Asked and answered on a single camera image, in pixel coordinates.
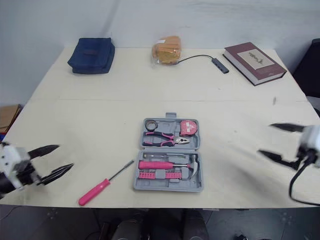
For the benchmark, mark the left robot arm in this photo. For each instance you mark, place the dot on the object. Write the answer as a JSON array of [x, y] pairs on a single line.
[[5, 186]]

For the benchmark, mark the pink bit holder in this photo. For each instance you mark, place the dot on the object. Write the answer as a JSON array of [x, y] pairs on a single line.
[[147, 175]]

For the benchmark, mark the pink and black pliers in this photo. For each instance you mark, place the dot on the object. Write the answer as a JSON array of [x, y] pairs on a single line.
[[160, 143]]

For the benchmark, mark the bread in clear pack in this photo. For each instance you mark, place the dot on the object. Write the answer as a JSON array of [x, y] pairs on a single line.
[[167, 51]]

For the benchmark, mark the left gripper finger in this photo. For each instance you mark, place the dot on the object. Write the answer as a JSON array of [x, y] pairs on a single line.
[[56, 173], [42, 150]]

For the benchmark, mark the pink tape measure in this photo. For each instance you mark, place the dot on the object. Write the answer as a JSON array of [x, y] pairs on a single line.
[[188, 127]]

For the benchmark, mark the robot body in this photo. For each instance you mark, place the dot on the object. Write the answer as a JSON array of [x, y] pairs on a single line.
[[155, 225]]

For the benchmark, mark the thin metal screwdriver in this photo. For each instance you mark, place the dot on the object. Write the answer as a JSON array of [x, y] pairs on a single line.
[[162, 156]]

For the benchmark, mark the navy blue fabric pouch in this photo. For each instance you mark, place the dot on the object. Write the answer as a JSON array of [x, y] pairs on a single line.
[[91, 56]]

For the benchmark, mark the brown cardboard box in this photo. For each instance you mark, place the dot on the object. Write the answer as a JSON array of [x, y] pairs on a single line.
[[8, 116]]

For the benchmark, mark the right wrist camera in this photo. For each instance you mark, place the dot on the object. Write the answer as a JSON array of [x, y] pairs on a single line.
[[310, 142]]

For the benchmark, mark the black chair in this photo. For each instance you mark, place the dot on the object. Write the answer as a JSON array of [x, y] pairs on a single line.
[[308, 70]]

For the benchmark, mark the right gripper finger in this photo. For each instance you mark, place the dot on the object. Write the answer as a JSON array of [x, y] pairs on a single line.
[[277, 157], [287, 127]]

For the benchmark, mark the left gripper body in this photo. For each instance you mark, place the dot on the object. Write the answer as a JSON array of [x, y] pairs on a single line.
[[27, 173]]

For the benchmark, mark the grey plastic tool case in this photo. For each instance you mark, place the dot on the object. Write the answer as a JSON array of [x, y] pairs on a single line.
[[170, 186]]

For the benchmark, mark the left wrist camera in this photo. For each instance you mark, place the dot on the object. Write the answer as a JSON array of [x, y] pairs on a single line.
[[11, 156]]

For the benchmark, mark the dark roll of tape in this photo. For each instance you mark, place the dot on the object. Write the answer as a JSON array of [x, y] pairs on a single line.
[[151, 125]]

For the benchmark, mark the dark red hardcover book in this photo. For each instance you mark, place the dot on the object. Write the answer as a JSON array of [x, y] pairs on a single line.
[[255, 62]]

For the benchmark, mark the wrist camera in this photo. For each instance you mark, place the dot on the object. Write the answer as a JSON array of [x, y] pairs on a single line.
[[11, 156], [310, 142]]

